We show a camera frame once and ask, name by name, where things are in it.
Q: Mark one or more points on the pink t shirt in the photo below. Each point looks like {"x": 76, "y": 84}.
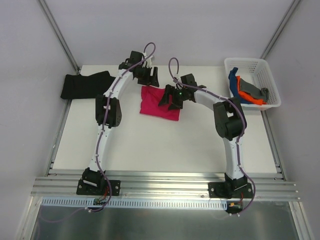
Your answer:
{"x": 150, "y": 99}

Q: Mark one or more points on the white plastic basket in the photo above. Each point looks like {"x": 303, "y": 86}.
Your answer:
{"x": 257, "y": 72}

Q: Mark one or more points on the orange t shirt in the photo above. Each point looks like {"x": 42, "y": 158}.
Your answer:
{"x": 250, "y": 97}

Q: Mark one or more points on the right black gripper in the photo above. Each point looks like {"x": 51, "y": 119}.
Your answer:
{"x": 173, "y": 96}

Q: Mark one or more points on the left table edge rail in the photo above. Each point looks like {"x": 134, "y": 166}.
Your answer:
{"x": 57, "y": 138}

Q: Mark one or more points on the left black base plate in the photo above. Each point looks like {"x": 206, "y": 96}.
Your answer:
{"x": 86, "y": 189}

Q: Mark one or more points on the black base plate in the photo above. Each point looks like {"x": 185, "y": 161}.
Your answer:
{"x": 86, "y": 189}
{"x": 226, "y": 191}

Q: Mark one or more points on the right corner aluminium profile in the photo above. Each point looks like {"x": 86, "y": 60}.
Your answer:
{"x": 293, "y": 7}

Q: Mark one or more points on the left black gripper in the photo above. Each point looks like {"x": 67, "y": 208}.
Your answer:
{"x": 147, "y": 75}

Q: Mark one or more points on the grey t shirt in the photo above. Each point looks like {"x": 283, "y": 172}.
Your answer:
{"x": 255, "y": 90}

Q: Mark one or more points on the left corner aluminium profile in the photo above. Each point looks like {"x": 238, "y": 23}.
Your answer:
{"x": 58, "y": 33}

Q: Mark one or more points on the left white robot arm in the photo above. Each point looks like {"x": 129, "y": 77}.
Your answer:
{"x": 108, "y": 112}

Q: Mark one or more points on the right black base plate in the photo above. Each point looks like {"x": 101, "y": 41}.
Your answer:
{"x": 226, "y": 191}

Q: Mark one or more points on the blue t shirt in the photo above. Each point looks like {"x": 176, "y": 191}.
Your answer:
{"x": 233, "y": 85}

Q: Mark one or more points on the corner aluminium profile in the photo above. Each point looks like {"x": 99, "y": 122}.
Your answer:
{"x": 58, "y": 33}
{"x": 293, "y": 7}

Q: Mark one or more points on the black folded t shirt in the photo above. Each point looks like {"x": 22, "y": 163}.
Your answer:
{"x": 86, "y": 87}

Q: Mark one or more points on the white slotted cable duct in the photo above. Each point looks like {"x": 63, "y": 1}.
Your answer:
{"x": 201, "y": 204}

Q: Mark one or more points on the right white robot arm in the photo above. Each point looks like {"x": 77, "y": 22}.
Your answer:
{"x": 229, "y": 120}

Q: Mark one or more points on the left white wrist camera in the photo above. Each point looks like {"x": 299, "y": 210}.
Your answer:
{"x": 147, "y": 63}

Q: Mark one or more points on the aluminium mounting rail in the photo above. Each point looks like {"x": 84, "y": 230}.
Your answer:
{"x": 165, "y": 185}

